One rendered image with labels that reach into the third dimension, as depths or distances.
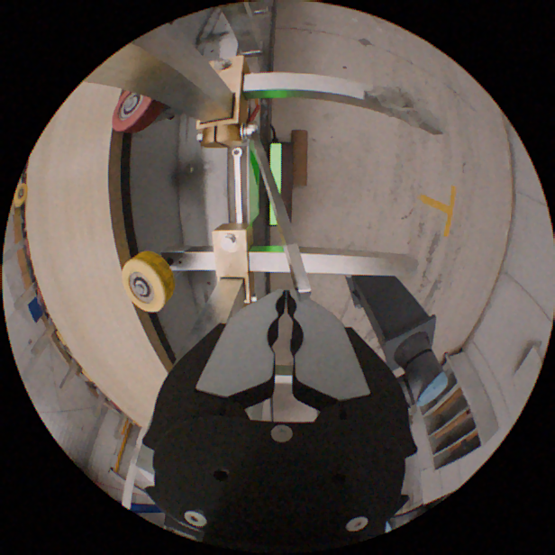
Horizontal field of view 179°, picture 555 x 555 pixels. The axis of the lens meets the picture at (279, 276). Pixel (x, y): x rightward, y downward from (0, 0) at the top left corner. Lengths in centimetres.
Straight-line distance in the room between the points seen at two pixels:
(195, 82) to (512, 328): 274
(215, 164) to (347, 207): 81
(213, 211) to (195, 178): 10
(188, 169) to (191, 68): 39
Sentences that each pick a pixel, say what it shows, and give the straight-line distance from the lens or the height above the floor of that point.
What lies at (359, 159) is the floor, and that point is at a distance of 116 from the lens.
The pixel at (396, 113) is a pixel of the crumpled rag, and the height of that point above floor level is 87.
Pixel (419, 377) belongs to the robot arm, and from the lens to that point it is 79.
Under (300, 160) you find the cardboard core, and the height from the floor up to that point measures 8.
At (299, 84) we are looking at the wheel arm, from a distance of 26.
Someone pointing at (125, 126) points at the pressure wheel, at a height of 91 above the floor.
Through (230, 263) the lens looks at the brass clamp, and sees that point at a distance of 29.
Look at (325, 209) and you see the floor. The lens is 111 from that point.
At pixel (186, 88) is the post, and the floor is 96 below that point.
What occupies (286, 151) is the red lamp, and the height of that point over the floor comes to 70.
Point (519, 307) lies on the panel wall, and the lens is 264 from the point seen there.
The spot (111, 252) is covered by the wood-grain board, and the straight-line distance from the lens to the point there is 31.
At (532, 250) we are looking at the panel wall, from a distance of 264.
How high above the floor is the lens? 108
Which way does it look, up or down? 63 degrees down
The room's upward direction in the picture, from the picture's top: 175 degrees counter-clockwise
